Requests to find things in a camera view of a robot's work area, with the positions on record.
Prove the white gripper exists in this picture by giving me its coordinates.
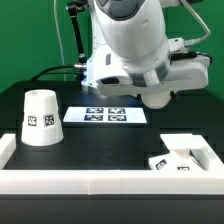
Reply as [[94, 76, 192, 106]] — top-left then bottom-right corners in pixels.
[[96, 53, 210, 96]]

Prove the white lamp base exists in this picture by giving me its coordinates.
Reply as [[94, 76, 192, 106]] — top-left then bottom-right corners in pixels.
[[148, 133, 203, 172]]

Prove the white lamp bulb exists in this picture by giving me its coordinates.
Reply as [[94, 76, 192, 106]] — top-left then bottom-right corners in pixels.
[[141, 92, 171, 109]]

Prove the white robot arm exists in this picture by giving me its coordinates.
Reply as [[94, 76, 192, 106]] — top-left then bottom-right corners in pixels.
[[82, 0, 211, 96]]

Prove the white lamp shade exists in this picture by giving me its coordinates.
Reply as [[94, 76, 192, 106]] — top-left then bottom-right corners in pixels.
[[21, 89, 63, 146]]

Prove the white U-shaped fence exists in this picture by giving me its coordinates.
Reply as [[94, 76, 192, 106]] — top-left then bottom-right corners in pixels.
[[0, 134, 224, 195]]

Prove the white marker plate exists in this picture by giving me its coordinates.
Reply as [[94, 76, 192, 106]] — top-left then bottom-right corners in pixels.
[[63, 107, 147, 124]]

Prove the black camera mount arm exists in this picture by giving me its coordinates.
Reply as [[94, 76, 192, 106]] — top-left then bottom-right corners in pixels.
[[66, 0, 88, 63]]

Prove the black cable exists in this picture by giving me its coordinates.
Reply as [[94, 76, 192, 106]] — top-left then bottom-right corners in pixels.
[[30, 64, 88, 82]]

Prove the grey thin cable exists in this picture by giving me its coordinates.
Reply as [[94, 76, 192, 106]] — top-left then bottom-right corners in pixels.
[[53, 0, 68, 82]]

